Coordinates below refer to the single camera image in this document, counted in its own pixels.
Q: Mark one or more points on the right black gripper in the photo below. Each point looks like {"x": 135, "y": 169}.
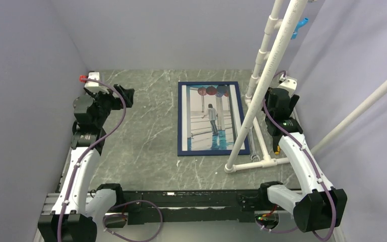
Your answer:
{"x": 294, "y": 100}

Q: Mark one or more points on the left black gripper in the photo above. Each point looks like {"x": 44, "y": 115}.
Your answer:
{"x": 126, "y": 94}

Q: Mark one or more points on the blue picture frame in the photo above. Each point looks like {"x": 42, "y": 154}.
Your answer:
{"x": 180, "y": 127}

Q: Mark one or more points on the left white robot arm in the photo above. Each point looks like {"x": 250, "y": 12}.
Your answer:
{"x": 73, "y": 217}

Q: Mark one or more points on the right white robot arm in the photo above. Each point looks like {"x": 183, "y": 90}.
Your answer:
{"x": 320, "y": 205}

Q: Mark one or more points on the silver 24mm wrench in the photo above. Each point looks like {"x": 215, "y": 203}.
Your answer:
{"x": 254, "y": 157}

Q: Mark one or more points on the blue pipe valve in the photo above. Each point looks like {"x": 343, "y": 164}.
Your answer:
{"x": 299, "y": 25}

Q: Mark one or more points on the white diagonal pole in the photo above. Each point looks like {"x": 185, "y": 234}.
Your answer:
{"x": 355, "y": 114}

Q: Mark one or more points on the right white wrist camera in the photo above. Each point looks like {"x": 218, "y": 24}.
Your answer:
{"x": 289, "y": 84}

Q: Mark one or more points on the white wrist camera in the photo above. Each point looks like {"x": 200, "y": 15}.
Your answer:
{"x": 90, "y": 86}
{"x": 289, "y": 84}

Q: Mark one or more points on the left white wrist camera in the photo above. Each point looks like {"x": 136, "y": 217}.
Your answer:
{"x": 90, "y": 86}

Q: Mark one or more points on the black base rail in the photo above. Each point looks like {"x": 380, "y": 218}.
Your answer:
{"x": 140, "y": 207}

